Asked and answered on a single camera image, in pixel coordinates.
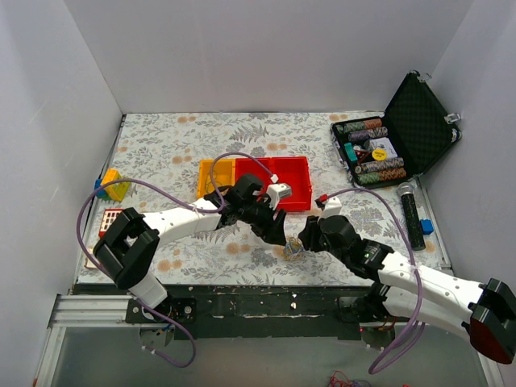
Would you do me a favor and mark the yellow plastic bin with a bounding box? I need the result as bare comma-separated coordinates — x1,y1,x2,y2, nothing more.
197,159,235,198

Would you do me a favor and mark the red plastic bin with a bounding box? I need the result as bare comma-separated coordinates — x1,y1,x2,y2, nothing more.
235,157,276,194
271,156,312,212

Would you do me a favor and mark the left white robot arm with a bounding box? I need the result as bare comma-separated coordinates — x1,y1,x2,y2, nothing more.
93,173,292,323

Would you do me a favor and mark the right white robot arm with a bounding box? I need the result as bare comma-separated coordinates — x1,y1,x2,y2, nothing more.
299,215,515,364

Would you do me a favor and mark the black microphone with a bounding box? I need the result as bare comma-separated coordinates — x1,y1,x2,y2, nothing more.
397,182,426,251

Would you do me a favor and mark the small blue toy block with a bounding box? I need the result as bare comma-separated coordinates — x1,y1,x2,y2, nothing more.
420,219,435,235

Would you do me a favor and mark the floral table mat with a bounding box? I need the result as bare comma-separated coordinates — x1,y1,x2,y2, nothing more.
76,110,448,286

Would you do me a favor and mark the black poker chip case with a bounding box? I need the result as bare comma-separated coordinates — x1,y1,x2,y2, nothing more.
330,71,462,189

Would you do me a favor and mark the red white window block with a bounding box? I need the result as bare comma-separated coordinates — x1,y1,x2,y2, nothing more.
98,208,123,238

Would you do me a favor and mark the small red white toy block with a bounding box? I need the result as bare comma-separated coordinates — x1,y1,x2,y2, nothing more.
85,258,97,269

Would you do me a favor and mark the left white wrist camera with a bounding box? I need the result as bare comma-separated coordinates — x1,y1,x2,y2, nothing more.
265,174,292,210

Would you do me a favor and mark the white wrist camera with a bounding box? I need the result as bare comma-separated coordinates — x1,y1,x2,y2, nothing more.
315,194,342,218
265,174,292,210

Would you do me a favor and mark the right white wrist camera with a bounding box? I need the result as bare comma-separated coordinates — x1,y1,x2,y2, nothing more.
315,194,342,218

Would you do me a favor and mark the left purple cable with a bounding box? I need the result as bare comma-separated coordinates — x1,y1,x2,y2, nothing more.
76,152,280,368

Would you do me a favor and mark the purple cable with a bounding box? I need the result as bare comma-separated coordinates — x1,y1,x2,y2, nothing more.
318,187,425,375
76,152,280,368

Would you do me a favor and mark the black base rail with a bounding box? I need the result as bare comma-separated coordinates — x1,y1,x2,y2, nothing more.
72,283,444,342

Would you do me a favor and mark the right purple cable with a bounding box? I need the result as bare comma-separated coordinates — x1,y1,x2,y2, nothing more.
318,187,425,375

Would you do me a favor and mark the wire bundle on floor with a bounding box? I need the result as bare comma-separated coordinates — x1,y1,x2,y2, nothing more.
327,369,374,387

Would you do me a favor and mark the aluminium frame rail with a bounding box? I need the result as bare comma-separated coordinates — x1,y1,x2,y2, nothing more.
31,293,140,387

